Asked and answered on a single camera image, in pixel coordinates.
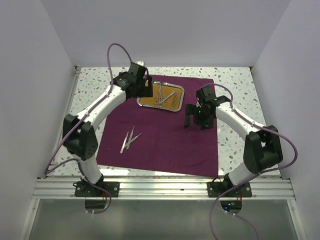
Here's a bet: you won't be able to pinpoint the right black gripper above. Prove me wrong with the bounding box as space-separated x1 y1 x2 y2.
184 103 214 131

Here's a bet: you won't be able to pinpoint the steel surgical scissors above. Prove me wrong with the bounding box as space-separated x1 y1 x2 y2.
154 91 176 108

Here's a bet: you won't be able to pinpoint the purple cloth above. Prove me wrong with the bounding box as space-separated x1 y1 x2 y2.
96 75 219 178

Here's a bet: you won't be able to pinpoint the steel scalpel handle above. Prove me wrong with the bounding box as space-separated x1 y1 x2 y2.
125 126 141 149
120 132 129 154

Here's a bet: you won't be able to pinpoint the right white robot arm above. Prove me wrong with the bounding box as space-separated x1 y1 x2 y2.
184 85 283 197

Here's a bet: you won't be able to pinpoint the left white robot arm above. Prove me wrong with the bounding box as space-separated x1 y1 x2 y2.
62 62 153 197

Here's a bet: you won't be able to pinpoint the steel tweezers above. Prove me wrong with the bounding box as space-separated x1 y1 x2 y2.
171 92 179 109

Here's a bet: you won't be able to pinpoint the steel instrument tray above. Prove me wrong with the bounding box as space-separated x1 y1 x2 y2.
136 79 186 113

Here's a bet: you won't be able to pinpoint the tan wax pad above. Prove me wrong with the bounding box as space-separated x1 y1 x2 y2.
139 83 183 110

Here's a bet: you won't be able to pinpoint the left side aluminium rail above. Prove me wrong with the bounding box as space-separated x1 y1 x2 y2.
46 65 81 178

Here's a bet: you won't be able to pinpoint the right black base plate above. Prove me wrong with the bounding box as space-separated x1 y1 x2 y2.
207 181 253 198

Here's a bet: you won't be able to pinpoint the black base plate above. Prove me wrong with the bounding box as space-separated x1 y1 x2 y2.
207 181 253 198
72 180 120 198

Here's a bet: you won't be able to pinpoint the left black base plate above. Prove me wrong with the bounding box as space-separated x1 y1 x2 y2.
72 180 120 198

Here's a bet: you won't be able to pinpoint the aluminium frame rail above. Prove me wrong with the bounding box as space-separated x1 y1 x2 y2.
32 176 295 200

